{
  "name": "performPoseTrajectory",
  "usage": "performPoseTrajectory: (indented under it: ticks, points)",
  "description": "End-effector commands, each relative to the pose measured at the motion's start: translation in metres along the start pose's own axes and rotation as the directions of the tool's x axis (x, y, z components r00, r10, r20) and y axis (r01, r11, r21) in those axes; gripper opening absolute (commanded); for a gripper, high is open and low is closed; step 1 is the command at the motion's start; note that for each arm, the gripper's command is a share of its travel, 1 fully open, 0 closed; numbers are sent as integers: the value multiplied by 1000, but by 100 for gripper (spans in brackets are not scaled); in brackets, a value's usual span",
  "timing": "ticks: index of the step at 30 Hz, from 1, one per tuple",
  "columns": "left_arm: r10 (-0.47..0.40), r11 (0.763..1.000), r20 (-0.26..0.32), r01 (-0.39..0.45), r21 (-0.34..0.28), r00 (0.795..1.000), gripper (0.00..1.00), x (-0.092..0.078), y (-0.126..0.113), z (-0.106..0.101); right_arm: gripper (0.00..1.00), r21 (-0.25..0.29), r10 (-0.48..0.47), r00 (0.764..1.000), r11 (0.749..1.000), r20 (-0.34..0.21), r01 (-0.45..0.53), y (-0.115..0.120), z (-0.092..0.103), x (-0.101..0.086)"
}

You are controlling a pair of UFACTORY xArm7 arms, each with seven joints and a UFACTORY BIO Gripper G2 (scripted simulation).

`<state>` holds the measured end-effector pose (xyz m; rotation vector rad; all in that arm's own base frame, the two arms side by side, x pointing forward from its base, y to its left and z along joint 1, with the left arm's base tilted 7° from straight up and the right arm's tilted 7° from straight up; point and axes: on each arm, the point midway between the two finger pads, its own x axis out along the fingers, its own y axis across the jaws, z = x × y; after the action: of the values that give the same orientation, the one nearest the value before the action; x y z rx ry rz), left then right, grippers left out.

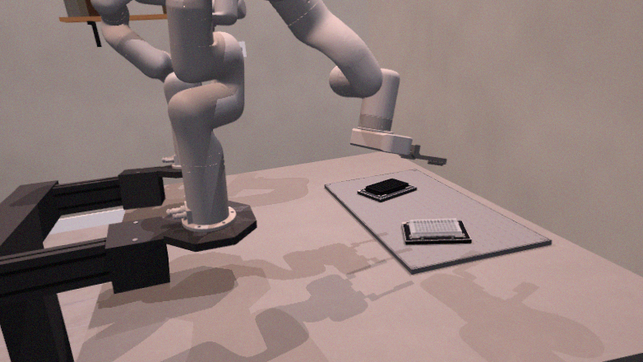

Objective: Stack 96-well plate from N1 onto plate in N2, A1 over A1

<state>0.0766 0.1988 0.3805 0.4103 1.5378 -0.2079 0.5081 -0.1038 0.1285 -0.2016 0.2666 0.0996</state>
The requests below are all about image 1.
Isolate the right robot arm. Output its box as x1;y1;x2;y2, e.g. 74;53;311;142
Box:
166;0;400;232

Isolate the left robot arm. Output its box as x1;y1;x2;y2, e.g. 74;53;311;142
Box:
90;0;247;169

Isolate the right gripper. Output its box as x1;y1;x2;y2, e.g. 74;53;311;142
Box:
350;127;447;166

